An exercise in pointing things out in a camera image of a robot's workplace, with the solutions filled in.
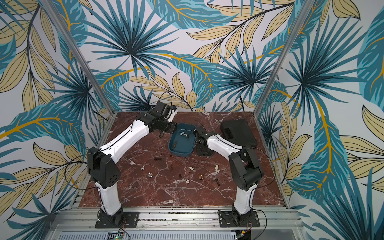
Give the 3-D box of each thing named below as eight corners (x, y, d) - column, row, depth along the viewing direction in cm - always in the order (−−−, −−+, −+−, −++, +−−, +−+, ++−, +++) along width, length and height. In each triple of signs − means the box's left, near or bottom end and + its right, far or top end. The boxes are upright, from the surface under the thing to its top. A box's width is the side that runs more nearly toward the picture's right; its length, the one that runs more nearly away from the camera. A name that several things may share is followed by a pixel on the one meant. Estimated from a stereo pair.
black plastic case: (223, 147, 103) (225, 141, 98) (220, 124, 115) (221, 119, 110) (253, 147, 103) (257, 142, 98) (247, 124, 116) (249, 119, 110)
